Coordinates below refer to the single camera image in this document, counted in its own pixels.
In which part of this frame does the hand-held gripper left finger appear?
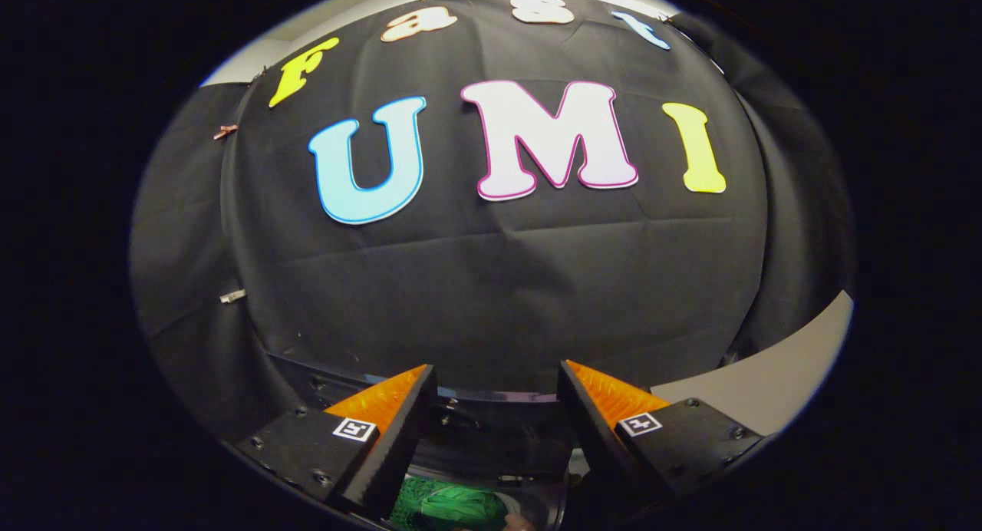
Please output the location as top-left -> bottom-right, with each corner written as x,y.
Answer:
234,364 -> 438,520

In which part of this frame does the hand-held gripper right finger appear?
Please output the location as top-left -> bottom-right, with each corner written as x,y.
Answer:
556,360 -> 764,509

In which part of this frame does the green polo shirt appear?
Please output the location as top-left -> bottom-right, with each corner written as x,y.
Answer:
391,477 -> 511,530

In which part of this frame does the dark washing machine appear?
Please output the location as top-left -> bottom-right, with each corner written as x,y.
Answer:
265,351 -> 592,531

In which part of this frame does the black backdrop cloth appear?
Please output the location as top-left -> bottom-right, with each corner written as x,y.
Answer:
130,0 -> 856,440

